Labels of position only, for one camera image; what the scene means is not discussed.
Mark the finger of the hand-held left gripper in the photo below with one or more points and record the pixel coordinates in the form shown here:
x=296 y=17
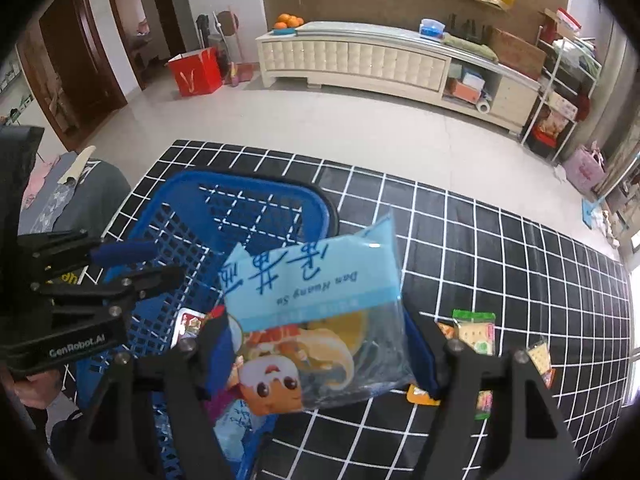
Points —
x=127 y=251
x=150 y=282

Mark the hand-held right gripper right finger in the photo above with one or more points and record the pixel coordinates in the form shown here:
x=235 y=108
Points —
x=422 y=355

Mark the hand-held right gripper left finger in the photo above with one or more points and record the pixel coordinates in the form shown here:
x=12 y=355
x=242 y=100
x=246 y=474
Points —
x=220 y=360

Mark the red snack packet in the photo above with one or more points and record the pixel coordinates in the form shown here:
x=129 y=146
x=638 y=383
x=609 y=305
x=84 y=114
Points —
x=190 y=322

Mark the blue plastic basket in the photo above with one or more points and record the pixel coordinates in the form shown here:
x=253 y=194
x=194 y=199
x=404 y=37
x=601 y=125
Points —
x=175 y=220

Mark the green cracker packet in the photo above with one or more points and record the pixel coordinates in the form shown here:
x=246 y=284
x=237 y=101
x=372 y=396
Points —
x=475 y=332

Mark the beige cracker packet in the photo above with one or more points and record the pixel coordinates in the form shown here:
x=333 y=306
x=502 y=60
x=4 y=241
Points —
x=542 y=360

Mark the light blue cartoon snack packet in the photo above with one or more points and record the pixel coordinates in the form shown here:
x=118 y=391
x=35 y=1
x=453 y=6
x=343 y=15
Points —
x=310 y=280

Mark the person's left hand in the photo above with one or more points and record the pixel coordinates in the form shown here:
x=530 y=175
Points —
x=35 y=390

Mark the grey crown-print cloth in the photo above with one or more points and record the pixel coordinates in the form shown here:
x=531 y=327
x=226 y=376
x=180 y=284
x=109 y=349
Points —
x=90 y=200

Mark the pink cloth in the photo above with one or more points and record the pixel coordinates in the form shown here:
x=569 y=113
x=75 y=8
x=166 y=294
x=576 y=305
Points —
x=37 y=180

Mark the black white checkered tablecloth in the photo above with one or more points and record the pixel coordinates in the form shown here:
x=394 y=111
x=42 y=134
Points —
x=500 y=270

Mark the red gift bag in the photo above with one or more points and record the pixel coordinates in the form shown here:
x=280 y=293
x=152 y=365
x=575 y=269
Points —
x=195 y=72

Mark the white cabinet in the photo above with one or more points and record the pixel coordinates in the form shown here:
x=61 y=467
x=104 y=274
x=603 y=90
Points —
x=12 y=95

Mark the dark brown wooden door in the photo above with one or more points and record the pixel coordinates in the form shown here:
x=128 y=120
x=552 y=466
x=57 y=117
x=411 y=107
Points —
x=75 y=60

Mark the red dustpan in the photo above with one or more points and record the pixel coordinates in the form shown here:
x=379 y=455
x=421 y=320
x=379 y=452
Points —
x=239 y=75

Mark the white tissue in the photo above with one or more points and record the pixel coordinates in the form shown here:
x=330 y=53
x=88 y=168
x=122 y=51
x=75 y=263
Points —
x=560 y=174

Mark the dark upright appliance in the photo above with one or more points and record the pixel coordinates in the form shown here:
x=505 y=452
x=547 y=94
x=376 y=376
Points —
x=206 y=32

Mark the broom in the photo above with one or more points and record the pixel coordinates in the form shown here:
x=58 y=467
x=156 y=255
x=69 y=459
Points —
x=231 y=30

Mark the pink bag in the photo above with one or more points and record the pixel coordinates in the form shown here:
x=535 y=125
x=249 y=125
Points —
x=584 y=170

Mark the red crate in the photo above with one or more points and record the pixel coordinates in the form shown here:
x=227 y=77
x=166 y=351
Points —
x=545 y=140

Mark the paper towel roll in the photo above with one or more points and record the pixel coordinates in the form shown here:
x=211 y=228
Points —
x=483 y=106

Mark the orange box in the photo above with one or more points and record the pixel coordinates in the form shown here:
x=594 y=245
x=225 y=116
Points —
x=467 y=91

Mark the orange snack bag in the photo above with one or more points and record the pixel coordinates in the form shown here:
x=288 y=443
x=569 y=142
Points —
x=554 y=121

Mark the blue plate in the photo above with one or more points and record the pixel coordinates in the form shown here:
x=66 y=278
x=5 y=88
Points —
x=284 y=32

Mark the pale blue box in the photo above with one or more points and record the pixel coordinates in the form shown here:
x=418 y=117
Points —
x=472 y=79

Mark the pile of oranges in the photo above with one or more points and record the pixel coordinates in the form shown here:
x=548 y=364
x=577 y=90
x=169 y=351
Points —
x=289 y=21

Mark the cream television cabinet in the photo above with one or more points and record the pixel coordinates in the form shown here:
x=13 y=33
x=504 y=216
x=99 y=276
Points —
x=350 y=60

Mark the dark red cloth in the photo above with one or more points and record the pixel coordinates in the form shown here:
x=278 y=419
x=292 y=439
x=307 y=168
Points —
x=583 y=107

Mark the green folded cloth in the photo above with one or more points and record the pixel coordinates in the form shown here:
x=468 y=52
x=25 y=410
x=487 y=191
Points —
x=470 y=46

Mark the brown cardboard box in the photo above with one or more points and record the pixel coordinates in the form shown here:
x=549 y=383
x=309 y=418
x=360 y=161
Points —
x=517 y=52

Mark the white shelf rack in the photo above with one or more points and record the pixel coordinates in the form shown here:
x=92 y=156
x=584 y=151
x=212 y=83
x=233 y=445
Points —
x=560 y=60

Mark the blue tissue container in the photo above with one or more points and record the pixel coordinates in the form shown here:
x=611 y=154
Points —
x=432 y=29

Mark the black router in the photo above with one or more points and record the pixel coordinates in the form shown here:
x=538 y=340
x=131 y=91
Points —
x=467 y=27

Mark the red white box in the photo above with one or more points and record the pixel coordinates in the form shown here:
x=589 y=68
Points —
x=569 y=21

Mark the dark brown door frame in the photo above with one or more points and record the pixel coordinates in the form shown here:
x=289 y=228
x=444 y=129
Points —
x=167 y=10

